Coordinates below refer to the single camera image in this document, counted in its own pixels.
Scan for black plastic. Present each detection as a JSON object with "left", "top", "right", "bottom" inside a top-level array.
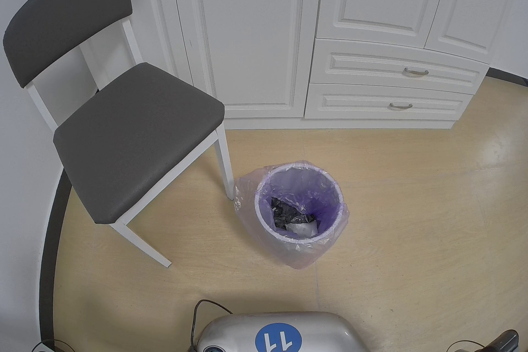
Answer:
[{"left": 270, "top": 197, "right": 318, "bottom": 230}]

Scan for white wardrobe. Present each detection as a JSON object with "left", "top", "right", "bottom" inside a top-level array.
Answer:
[{"left": 49, "top": 0, "right": 516, "bottom": 131}]

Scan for black cable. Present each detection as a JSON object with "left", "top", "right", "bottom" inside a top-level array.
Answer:
[{"left": 190, "top": 299, "right": 233, "bottom": 352}]

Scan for white trash bin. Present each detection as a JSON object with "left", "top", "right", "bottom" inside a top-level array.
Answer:
[{"left": 254, "top": 164, "right": 344, "bottom": 266}]

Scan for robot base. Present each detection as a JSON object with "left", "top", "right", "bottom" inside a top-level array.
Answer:
[{"left": 198, "top": 311, "right": 370, "bottom": 352}]

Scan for purple plastic bag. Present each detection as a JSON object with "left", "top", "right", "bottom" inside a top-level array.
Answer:
[{"left": 234, "top": 161, "right": 350, "bottom": 270}]

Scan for white chair grey cushions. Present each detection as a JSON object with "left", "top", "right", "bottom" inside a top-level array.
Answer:
[{"left": 3, "top": 0, "right": 237, "bottom": 269}]

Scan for white printed wrapper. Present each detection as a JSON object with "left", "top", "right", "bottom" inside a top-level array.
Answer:
[{"left": 285, "top": 218, "right": 321, "bottom": 240}]

